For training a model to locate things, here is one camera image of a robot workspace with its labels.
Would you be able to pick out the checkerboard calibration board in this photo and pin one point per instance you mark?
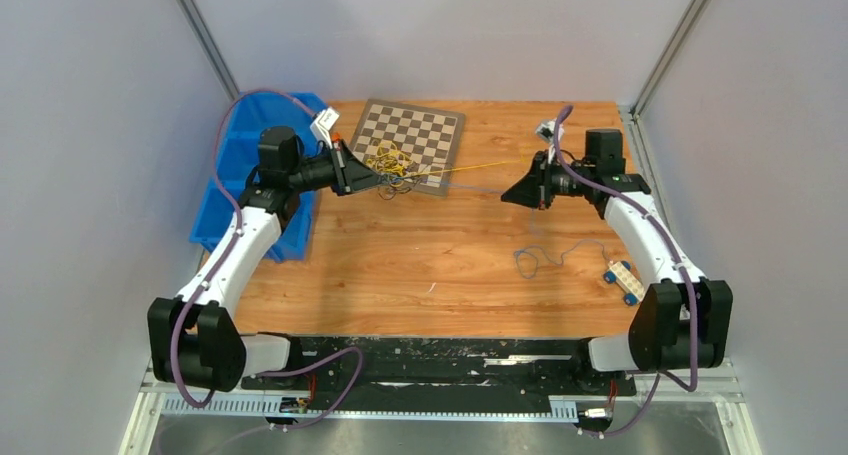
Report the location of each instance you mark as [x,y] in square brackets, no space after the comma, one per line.
[415,147]

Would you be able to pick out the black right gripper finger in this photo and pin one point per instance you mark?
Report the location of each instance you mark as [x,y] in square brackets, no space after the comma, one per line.
[525,192]
[532,177]

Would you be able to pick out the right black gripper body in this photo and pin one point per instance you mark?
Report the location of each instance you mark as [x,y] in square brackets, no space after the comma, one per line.
[548,182]

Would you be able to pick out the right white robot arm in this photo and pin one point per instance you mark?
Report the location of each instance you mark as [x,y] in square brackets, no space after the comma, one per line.
[682,320]

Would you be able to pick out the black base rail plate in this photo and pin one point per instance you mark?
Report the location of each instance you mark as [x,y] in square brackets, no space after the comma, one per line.
[446,375]

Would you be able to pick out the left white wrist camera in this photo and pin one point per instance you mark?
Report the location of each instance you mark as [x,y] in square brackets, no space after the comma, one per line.
[322,125]

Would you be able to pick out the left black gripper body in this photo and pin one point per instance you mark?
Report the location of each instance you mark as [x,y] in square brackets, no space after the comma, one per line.
[338,168]

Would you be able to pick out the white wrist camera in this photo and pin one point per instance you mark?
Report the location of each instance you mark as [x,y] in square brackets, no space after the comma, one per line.
[548,131]
[322,125]

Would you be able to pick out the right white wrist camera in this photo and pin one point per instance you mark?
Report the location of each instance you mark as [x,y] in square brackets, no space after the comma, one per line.
[548,131]

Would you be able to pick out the white blue toy block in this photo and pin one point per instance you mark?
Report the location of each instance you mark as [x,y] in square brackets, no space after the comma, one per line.
[620,273]

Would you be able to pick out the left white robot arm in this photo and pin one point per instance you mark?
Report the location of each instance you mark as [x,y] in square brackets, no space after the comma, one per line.
[193,338]

